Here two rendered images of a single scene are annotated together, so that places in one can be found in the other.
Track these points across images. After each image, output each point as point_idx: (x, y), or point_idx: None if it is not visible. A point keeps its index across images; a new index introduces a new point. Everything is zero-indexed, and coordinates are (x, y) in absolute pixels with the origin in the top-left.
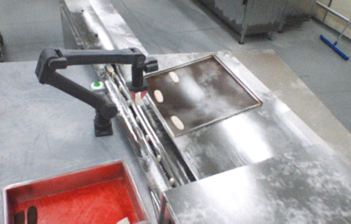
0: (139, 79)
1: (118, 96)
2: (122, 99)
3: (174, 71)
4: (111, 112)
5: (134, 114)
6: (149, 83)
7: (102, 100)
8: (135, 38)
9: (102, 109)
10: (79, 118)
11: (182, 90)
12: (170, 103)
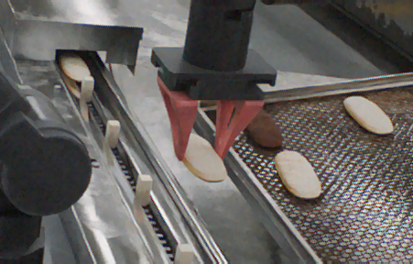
0: (233, 22)
1: (98, 158)
2: (116, 175)
3: (368, 99)
4: (54, 181)
5: (164, 240)
6: (253, 124)
7: (16, 93)
8: (187, 19)
9: (6, 145)
10: None
11: None
12: (362, 211)
